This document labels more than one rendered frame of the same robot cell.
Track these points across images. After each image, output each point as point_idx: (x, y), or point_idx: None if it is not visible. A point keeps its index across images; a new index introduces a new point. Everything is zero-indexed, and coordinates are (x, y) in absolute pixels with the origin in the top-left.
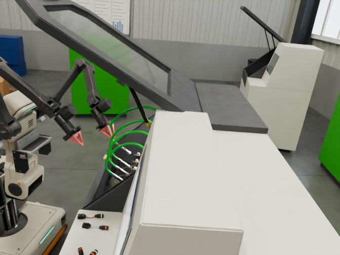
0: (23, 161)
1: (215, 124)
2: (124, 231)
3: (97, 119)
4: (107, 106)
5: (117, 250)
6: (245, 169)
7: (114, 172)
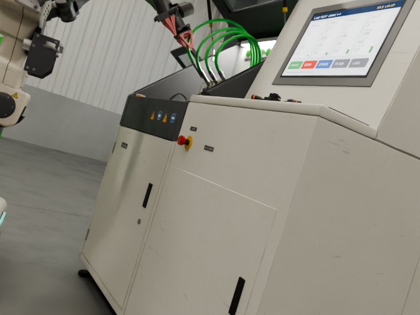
0: (47, 54)
1: None
2: (372, 25)
3: (177, 20)
4: (191, 9)
5: (350, 55)
6: None
7: None
